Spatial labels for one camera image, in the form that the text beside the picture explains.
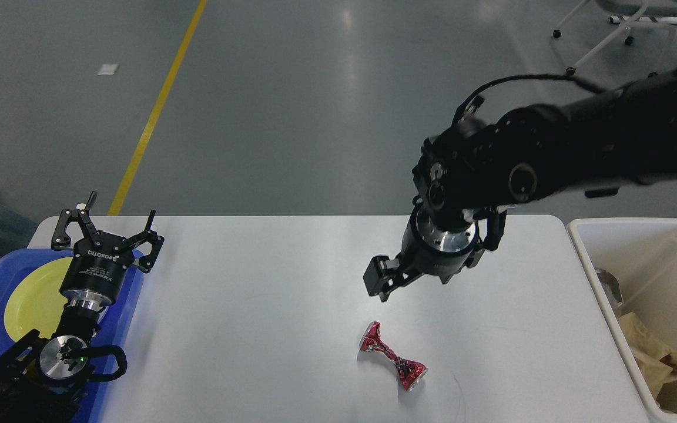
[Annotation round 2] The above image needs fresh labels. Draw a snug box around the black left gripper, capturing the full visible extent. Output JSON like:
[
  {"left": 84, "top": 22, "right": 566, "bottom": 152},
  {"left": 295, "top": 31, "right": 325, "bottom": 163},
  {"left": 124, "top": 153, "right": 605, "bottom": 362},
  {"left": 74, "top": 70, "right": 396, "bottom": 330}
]
[{"left": 51, "top": 191, "right": 165, "bottom": 312}]

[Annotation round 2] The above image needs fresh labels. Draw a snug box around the crushed red can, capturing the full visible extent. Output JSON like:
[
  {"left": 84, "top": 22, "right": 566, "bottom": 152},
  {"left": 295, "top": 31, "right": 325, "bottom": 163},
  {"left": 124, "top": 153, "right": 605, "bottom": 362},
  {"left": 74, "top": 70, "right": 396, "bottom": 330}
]
[{"left": 359, "top": 321, "right": 429, "bottom": 392}]

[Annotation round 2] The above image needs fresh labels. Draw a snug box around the white plastic bin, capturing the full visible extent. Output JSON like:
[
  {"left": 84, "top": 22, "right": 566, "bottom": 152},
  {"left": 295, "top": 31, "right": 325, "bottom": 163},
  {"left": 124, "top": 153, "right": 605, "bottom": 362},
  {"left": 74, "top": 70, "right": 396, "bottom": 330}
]
[{"left": 567, "top": 219, "right": 677, "bottom": 422}]

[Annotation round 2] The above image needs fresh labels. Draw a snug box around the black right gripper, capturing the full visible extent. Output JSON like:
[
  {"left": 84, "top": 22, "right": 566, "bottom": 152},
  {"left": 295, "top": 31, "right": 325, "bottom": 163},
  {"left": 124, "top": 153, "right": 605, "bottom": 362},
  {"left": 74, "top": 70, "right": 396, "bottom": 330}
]
[{"left": 363, "top": 209, "right": 483, "bottom": 303}]

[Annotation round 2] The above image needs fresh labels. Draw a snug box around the large brown paper bag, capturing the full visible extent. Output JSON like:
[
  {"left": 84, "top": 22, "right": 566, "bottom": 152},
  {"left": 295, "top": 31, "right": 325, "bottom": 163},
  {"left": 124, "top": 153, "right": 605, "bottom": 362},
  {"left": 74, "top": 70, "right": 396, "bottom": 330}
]
[{"left": 618, "top": 312, "right": 677, "bottom": 400}]

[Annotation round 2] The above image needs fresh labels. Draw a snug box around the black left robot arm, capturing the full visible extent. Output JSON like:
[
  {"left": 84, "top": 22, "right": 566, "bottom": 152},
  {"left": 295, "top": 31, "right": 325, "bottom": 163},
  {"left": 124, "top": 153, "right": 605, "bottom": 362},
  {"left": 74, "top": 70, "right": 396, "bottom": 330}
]
[{"left": 0, "top": 192, "right": 165, "bottom": 422}]

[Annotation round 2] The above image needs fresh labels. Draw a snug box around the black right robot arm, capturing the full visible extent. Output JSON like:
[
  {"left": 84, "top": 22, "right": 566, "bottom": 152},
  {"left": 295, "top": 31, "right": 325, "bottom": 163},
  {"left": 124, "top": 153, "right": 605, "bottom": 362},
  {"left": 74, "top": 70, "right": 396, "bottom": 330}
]
[{"left": 363, "top": 67, "right": 677, "bottom": 301}]

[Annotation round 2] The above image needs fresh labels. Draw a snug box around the white office chair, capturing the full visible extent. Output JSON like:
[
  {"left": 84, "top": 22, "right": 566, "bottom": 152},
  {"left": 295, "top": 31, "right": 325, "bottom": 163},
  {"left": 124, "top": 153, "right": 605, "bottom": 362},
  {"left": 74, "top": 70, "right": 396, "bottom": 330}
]
[{"left": 565, "top": 1, "right": 677, "bottom": 76}]

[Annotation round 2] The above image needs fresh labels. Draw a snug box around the yellow plastic plate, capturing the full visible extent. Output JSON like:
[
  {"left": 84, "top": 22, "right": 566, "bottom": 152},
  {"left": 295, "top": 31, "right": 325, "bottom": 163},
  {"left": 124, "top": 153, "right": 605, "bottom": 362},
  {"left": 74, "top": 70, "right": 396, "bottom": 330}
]
[{"left": 4, "top": 257, "right": 72, "bottom": 342}]

